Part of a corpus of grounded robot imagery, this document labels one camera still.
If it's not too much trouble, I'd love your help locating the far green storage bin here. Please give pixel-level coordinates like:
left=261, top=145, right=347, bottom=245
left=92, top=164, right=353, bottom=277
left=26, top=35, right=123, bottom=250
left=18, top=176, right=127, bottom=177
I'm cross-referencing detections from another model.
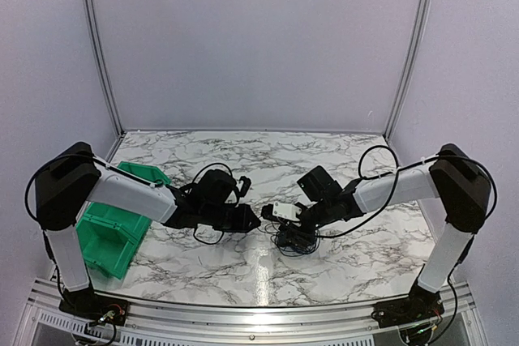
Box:
left=116, top=162, right=171, bottom=188

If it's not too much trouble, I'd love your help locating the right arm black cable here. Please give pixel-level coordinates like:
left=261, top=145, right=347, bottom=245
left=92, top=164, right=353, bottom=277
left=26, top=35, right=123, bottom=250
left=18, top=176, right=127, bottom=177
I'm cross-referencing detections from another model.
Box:
left=315, top=145, right=498, bottom=240

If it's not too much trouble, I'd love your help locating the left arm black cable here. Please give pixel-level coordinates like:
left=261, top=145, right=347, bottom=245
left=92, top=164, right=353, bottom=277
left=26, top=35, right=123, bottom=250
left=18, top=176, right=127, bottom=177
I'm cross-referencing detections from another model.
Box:
left=24, top=153, right=240, bottom=246

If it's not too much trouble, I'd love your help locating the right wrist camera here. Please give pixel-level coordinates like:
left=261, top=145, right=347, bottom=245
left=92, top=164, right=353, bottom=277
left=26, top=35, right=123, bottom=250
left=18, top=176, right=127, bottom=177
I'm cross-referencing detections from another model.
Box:
left=261, top=202, right=302, bottom=226

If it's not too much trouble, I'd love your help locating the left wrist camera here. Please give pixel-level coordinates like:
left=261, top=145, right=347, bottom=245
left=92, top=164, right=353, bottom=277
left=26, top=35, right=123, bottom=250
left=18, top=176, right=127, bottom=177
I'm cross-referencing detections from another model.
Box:
left=232, top=176, right=251, bottom=204

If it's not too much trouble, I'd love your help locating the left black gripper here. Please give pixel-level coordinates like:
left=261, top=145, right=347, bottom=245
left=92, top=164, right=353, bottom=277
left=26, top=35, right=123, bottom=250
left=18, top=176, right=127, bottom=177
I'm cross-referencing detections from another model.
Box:
left=201, top=203, right=261, bottom=233

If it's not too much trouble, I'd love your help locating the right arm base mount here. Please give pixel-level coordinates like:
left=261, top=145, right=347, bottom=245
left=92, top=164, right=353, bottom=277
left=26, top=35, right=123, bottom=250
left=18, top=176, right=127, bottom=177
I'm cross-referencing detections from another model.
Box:
left=371, top=284, right=444, bottom=328

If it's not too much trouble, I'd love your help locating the green storage bin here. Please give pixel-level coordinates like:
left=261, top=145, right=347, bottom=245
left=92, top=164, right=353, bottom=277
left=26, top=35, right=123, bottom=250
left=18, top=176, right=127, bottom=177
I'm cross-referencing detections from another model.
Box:
left=83, top=203, right=152, bottom=241
left=116, top=162, right=171, bottom=188
left=76, top=221, right=139, bottom=280

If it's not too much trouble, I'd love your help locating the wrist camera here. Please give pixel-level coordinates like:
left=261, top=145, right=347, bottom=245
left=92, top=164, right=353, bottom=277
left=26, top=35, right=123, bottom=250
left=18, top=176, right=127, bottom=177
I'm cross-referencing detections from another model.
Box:
left=261, top=202, right=302, bottom=226
left=232, top=176, right=251, bottom=204

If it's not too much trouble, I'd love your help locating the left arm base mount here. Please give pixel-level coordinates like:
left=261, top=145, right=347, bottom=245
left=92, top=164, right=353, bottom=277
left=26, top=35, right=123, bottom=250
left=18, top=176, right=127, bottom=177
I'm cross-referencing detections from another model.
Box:
left=59, top=288, right=130, bottom=326

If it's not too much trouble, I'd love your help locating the near green storage bin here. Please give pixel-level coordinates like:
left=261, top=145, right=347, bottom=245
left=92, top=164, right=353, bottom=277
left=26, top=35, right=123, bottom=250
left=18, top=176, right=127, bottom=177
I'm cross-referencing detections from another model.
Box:
left=76, top=221, right=139, bottom=280

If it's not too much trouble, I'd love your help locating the front aluminium rail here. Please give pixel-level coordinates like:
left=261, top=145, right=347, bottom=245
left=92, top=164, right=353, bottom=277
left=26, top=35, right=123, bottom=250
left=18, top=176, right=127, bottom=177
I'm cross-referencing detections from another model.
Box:
left=24, top=276, right=475, bottom=346

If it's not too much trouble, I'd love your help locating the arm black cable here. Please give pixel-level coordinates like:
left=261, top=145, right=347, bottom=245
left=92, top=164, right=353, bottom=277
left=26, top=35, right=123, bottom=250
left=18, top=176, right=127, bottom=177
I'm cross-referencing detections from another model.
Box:
left=24, top=153, right=240, bottom=246
left=315, top=145, right=498, bottom=240

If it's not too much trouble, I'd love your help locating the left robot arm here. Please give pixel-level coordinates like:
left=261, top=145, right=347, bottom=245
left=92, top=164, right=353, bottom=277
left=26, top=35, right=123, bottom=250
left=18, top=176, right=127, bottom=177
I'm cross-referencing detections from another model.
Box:
left=24, top=142, right=260, bottom=318

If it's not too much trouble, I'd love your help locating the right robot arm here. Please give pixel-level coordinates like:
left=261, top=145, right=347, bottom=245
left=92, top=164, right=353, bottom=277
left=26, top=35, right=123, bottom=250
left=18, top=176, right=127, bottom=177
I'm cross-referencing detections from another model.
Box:
left=272, top=143, right=497, bottom=320

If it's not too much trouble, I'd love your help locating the middle green storage bin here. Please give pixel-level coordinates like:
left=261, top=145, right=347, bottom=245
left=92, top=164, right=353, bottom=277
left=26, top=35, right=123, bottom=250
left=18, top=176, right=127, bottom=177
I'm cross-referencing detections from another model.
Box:
left=83, top=203, right=152, bottom=241

